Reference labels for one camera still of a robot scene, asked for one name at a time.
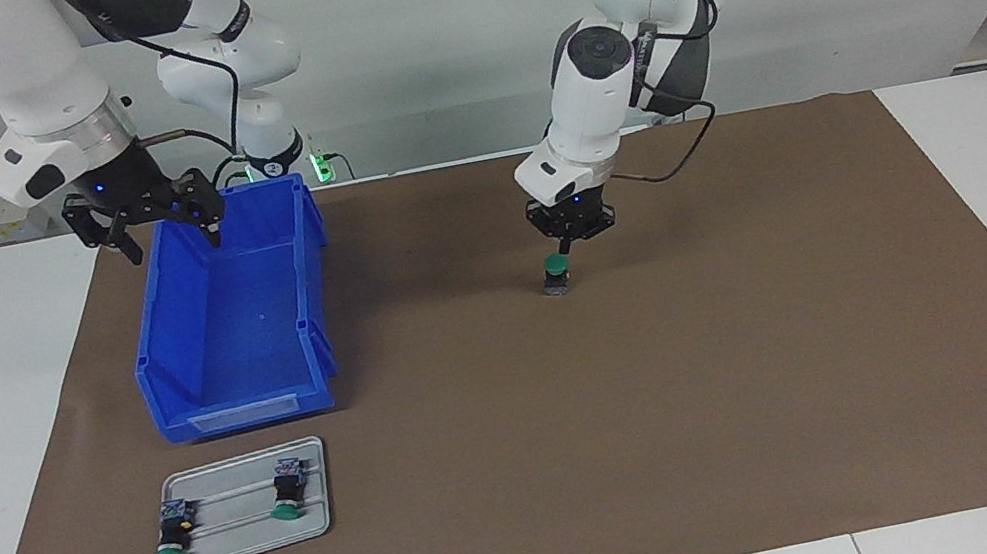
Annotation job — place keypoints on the brown table mat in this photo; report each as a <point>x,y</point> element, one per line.
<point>587,463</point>

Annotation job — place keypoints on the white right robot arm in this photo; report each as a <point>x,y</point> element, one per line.
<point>28,54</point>

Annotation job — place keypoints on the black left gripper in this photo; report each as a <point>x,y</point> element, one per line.
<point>572,217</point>

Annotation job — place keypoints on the grey metal tray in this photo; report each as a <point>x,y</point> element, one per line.
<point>246,541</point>

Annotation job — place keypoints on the green lit base connector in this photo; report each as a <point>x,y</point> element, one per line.
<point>321,167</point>

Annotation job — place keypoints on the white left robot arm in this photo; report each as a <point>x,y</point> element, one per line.
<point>596,107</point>

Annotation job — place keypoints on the green push button switch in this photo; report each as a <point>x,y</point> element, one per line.
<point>288,491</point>
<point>171,532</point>
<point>557,268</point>

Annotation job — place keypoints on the blue plastic storage bin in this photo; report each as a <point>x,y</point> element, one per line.
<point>251,340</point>

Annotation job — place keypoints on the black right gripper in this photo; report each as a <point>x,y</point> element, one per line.
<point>127,184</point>

